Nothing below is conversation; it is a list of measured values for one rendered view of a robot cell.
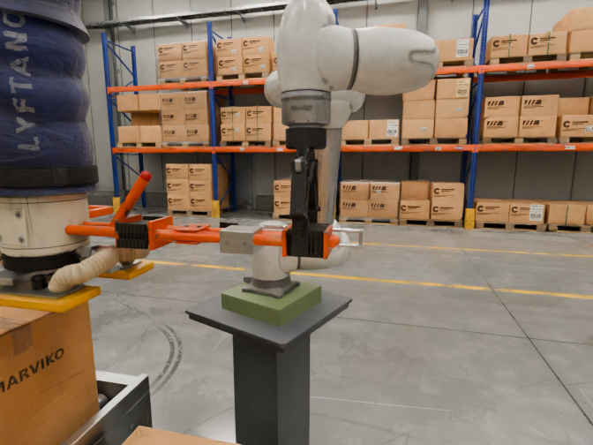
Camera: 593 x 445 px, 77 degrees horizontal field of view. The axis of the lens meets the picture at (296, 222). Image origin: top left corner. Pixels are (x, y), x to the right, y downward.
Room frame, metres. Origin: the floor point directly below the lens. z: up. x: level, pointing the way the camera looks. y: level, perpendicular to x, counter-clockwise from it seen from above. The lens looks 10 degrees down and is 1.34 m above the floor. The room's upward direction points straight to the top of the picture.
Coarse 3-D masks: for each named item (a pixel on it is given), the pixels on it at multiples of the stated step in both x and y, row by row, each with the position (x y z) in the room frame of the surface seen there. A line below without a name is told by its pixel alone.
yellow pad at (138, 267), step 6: (120, 264) 0.88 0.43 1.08; (132, 264) 0.88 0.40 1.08; (138, 264) 0.89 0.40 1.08; (144, 264) 0.89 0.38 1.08; (150, 264) 0.91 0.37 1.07; (120, 270) 0.84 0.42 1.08; (126, 270) 0.84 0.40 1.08; (132, 270) 0.84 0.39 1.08; (138, 270) 0.86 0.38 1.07; (144, 270) 0.88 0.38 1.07; (102, 276) 0.84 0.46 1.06; (108, 276) 0.84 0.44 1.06; (114, 276) 0.83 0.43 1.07; (120, 276) 0.83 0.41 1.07; (126, 276) 0.83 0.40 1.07; (132, 276) 0.84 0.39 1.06
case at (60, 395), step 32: (0, 320) 0.85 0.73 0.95; (32, 320) 0.85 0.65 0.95; (64, 320) 0.94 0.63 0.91; (0, 352) 0.77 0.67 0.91; (32, 352) 0.84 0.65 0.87; (64, 352) 0.93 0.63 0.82; (0, 384) 0.76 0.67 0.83; (32, 384) 0.83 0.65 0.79; (64, 384) 0.92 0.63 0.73; (96, 384) 1.02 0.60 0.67; (0, 416) 0.75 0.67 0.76; (32, 416) 0.82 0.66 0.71; (64, 416) 0.91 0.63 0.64
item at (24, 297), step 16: (0, 288) 0.71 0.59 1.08; (16, 288) 0.71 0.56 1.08; (32, 288) 0.70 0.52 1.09; (48, 288) 0.71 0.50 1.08; (80, 288) 0.72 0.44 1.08; (96, 288) 0.73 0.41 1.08; (0, 304) 0.67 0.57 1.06; (16, 304) 0.66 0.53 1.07; (32, 304) 0.65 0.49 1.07; (48, 304) 0.65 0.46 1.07; (64, 304) 0.65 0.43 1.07; (80, 304) 0.68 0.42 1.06
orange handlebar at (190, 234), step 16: (96, 208) 1.03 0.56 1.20; (112, 208) 1.07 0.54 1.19; (96, 224) 0.80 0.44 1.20; (192, 224) 0.76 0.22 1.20; (208, 224) 0.76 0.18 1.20; (176, 240) 0.72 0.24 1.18; (192, 240) 0.71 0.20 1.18; (208, 240) 0.70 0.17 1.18; (256, 240) 0.68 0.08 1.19; (272, 240) 0.67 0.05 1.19; (336, 240) 0.66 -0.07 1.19
